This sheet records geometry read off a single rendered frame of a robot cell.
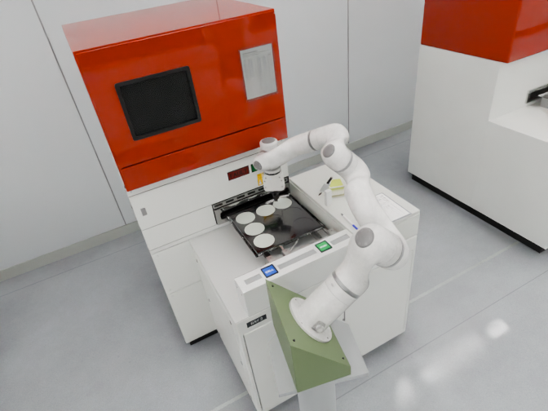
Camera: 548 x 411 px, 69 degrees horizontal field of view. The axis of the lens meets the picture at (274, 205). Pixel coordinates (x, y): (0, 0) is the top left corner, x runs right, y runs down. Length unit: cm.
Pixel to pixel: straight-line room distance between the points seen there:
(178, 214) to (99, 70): 76
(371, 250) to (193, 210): 106
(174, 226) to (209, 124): 56
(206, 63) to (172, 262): 103
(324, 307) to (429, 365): 127
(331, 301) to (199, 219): 96
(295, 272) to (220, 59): 93
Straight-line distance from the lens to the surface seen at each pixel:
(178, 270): 221
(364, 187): 143
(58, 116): 330
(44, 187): 351
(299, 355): 130
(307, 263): 164
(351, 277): 132
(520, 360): 270
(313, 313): 138
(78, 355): 299
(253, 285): 159
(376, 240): 123
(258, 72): 184
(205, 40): 173
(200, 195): 199
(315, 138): 166
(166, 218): 201
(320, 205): 194
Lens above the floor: 210
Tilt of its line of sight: 35 degrees down
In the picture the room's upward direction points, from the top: 8 degrees counter-clockwise
